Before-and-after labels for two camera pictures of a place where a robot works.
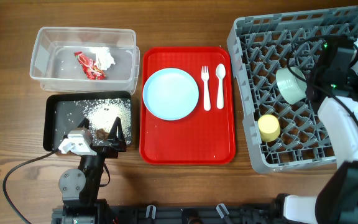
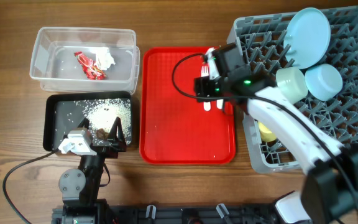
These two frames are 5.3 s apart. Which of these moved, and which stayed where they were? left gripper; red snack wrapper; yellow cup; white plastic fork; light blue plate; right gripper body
Moved: light blue plate; right gripper body
Stayed: red snack wrapper; left gripper; white plastic fork; yellow cup
